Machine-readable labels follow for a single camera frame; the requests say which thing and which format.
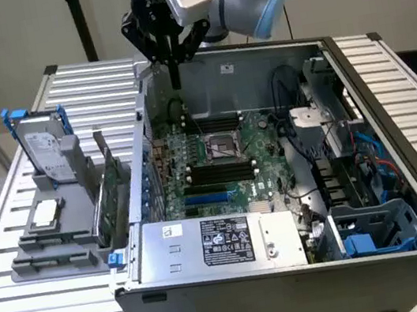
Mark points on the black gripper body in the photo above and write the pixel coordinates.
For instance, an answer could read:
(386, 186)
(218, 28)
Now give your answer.
(152, 9)

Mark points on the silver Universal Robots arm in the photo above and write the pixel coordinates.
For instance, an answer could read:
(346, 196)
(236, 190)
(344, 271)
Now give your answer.
(239, 2)

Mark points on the black RAM slot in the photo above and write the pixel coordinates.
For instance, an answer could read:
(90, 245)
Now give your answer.
(223, 179)
(215, 121)
(217, 130)
(222, 174)
(222, 168)
(221, 163)
(215, 117)

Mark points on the green RAM stick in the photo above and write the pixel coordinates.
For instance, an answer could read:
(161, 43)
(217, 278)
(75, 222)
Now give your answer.
(56, 240)

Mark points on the black stand pole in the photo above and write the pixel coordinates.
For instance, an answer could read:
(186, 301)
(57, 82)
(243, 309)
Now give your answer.
(78, 21)

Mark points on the CPU socket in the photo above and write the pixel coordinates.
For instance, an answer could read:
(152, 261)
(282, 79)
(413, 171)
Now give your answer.
(221, 146)

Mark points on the silver disk bay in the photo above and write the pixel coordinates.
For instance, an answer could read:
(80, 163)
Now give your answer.
(306, 119)

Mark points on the silver hard disk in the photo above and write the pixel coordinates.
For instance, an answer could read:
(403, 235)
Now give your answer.
(45, 151)

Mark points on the blue disk caddy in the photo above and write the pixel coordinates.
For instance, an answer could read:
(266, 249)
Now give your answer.
(17, 114)

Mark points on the green motherboard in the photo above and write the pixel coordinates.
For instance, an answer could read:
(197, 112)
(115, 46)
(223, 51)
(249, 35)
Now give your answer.
(267, 170)

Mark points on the blue expansion slot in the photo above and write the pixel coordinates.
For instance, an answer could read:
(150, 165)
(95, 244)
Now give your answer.
(205, 199)

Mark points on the grey parts rack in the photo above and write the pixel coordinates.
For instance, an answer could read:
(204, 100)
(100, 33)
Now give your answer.
(75, 194)

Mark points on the silver CPU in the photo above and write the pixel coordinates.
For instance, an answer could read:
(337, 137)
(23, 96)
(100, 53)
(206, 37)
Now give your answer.
(45, 212)

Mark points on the black fan shroud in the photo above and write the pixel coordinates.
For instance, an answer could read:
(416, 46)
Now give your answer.
(332, 179)

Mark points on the silver power supply unit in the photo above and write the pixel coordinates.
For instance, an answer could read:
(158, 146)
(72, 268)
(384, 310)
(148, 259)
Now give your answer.
(192, 250)

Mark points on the blue case latch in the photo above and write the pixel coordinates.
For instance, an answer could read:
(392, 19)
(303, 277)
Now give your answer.
(115, 259)

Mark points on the grey-blue disk bay cage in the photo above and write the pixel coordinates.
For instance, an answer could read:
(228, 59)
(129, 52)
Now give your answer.
(387, 218)

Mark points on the blue disk bay clip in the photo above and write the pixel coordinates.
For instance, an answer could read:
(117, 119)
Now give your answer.
(359, 246)

